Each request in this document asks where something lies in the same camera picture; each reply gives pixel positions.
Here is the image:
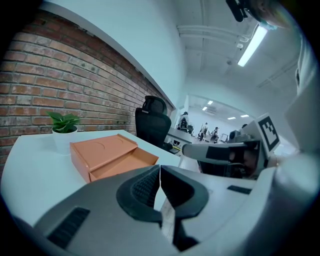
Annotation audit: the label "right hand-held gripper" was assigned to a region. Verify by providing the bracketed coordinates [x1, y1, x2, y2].
[181, 112, 281, 180]

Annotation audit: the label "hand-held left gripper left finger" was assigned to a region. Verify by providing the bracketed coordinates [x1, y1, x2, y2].
[33, 164, 180, 256]

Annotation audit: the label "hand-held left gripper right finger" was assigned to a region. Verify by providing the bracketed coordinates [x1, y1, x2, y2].
[159, 164, 261, 252]

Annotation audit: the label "orange box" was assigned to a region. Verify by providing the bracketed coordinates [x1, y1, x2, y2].
[69, 133, 160, 184]

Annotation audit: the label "white background desk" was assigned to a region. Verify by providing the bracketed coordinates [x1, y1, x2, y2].
[165, 127, 194, 151]

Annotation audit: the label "black mesh office chair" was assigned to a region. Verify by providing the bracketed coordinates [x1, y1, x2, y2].
[134, 95, 173, 151]

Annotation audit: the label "green plant in white pot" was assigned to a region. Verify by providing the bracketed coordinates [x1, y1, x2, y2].
[45, 111, 81, 156]

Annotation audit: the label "long ceiling light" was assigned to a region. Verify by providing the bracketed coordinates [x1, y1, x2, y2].
[236, 24, 269, 68]

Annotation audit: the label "white ceiling pipes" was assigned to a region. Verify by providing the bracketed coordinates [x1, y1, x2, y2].
[176, 24, 241, 40]

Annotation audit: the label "person's white shirt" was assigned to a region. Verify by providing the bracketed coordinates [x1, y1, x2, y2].
[294, 27, 320, 99]

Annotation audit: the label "person's face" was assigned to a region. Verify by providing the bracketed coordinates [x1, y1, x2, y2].
[251, 0, 294, 31]

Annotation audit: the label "black head-worn camera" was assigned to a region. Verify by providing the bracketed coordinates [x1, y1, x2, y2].
[225, 0, 251, 23]

